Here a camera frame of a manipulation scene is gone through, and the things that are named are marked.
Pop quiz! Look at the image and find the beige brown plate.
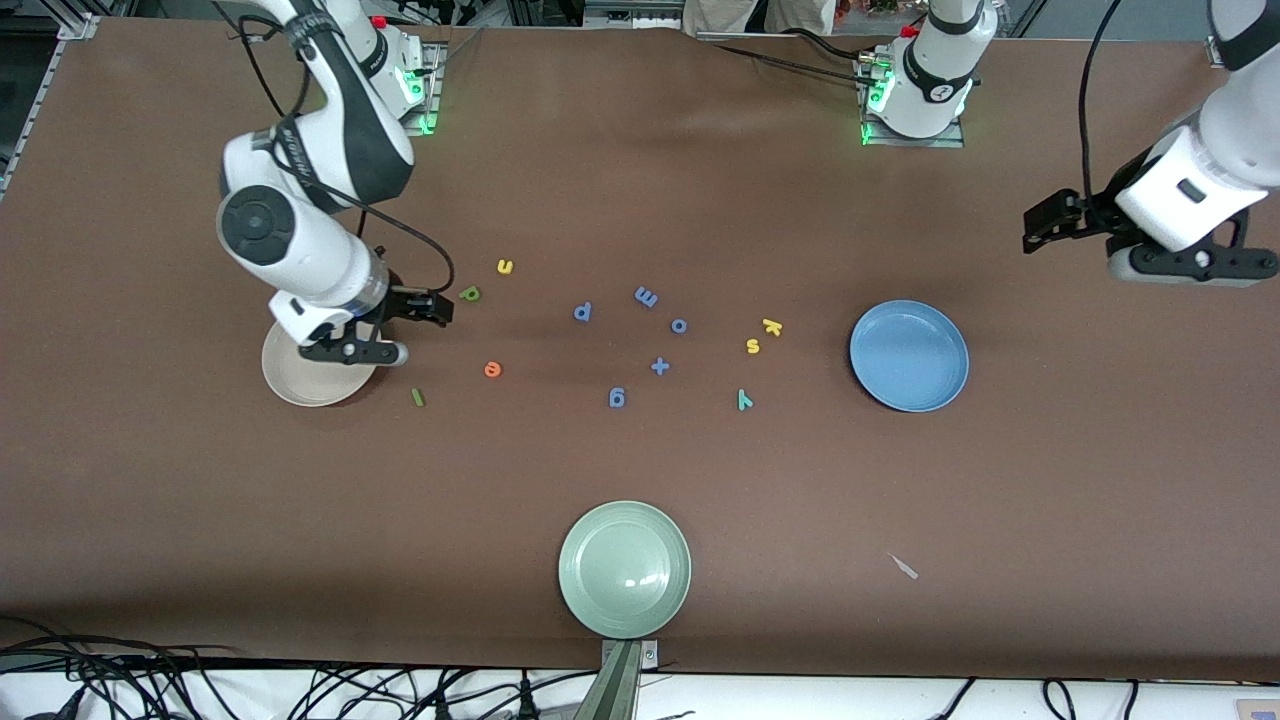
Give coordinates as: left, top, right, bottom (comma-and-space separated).
261, 320, 383, 408

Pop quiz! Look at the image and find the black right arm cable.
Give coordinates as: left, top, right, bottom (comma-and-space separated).
215, 0, 457, 301

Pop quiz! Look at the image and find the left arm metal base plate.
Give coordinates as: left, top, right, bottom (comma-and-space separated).
858, 50, 966, 149

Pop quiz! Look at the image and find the aluminium frame rail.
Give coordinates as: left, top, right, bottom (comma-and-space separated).
583, 0, 691, 29

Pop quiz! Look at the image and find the black cable across table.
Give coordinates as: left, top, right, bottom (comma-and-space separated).
700, 28, 881, 86

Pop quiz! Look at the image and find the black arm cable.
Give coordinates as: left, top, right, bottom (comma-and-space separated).
1078, 0, 1126, 216
215, 0, 457, 301

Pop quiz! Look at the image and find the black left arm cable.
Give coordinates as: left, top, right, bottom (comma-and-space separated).
1078, 0, 1126, 216

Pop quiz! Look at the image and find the pale green plate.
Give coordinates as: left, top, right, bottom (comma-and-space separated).
558, 500, 693, 640

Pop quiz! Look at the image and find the metal camera stand bracket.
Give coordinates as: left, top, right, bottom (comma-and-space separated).
600, 640, 659, 720

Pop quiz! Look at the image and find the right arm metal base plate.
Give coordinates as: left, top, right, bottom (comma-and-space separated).
398, 40, 446, 136

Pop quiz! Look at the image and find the blue plate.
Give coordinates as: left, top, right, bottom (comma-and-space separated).
849, 299, 970, 413

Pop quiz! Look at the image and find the person in beige trousers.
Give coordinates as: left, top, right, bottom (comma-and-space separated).
683, 0, 836, 36

